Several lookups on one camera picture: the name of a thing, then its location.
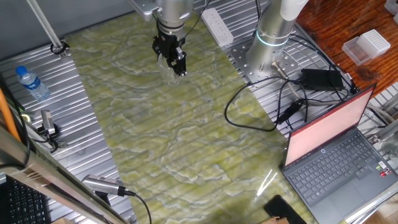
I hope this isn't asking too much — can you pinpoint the small silver camera on stand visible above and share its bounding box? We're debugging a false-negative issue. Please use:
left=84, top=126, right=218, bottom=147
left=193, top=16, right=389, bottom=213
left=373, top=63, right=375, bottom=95
left=37, top=110, right=62, bottom=153

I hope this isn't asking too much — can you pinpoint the black smartphone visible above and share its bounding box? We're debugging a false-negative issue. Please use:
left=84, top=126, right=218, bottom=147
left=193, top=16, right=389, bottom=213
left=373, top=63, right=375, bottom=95
left=263, top=195, right=307, bottom=224

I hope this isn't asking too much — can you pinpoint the black power cable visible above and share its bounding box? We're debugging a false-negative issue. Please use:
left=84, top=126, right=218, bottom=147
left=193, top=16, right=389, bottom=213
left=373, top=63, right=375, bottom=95
left=224, top=76, right=308, bottom=132

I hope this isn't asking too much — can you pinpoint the aluminium frame beam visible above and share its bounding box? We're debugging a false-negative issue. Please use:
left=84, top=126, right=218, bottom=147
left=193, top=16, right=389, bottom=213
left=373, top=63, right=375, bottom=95
left=0, top=124, right=130, bottom=224

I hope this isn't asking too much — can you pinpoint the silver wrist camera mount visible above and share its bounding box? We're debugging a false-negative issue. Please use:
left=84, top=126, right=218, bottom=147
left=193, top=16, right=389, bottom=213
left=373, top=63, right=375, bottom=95
left=127, top=0, right=162, bottom=22

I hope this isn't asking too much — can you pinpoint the grey laptop with pink screen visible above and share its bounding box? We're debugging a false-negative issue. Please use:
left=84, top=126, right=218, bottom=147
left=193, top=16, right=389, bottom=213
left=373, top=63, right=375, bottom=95
left=281, top=83, right=398, bottom=224

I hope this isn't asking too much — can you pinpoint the green marble pattern mat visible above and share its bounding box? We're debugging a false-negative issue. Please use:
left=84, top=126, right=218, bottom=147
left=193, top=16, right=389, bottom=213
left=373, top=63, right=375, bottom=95
left=64, top=11, right=318, bottom=224

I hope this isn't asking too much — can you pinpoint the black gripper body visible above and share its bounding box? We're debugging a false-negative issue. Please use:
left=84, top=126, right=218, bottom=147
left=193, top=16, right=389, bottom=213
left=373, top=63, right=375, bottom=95
left=157, top=30, right=185, bottom=62

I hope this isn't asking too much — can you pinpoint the long silver camera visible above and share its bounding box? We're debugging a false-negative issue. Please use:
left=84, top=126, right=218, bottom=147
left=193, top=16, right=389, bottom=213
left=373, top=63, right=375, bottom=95
left=81, top=174, right=136, bottom=206

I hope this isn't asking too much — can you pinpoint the black power adapter brick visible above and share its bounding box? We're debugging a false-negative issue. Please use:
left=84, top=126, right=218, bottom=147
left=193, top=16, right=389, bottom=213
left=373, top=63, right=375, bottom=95
left=300, top=68, right=345, bottom=91

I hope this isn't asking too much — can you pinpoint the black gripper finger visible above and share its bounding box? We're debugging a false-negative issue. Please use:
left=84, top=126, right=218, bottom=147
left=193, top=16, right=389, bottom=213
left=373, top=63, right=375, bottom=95
left=151, top=35, right=164, bottom=59
left=172, top=46, right=188, bottom=77

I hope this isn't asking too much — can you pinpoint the clear box with white grid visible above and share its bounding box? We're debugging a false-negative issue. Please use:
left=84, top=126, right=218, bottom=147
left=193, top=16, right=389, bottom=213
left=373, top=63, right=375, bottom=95
left=341, top=29, right=392, bottom=66

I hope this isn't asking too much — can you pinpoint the black camera cable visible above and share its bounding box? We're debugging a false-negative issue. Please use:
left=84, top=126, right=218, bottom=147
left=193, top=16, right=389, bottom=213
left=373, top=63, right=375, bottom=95
left=124, top=188, right=152, bottom=224

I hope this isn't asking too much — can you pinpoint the clear water bottle blue cap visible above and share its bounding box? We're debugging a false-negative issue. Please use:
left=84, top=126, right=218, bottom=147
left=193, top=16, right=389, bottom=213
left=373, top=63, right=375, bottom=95
left=15, top=65, right=50, bottom=102

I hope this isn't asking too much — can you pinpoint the black keyboard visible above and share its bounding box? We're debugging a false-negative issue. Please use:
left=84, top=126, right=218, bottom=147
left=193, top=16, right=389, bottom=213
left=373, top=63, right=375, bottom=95
left=0, top=175, right=52, bottom=224

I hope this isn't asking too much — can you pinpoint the slanted aluminium pole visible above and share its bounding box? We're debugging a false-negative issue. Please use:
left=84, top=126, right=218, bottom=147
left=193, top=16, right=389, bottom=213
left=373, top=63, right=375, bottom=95
left=26, top=0, right=68, bottom=60

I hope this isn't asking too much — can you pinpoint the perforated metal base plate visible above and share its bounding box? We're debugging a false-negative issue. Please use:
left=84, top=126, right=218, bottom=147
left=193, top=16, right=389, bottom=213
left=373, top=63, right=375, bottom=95
left=228, top=35, right=307, bottom=85

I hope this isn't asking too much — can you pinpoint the white power strip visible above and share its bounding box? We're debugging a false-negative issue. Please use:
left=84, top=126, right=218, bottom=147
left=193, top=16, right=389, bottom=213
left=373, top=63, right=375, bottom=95
left=201, top=8, right=234, bottom=48

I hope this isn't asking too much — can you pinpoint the orange pole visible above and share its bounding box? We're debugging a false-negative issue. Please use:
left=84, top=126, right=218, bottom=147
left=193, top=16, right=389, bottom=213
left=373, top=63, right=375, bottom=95
left=0, top=88, right=21, bottom=142

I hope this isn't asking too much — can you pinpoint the clear plastic container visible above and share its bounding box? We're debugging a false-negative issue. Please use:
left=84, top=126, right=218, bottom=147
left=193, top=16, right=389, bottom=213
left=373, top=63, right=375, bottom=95
left=384, top=0, right=398, bottom=16

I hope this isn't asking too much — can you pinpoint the tan cardboard piece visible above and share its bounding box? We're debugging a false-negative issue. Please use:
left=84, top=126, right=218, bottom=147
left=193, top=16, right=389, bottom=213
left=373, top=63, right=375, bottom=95
left=259, top=216, right=290, bottom=224

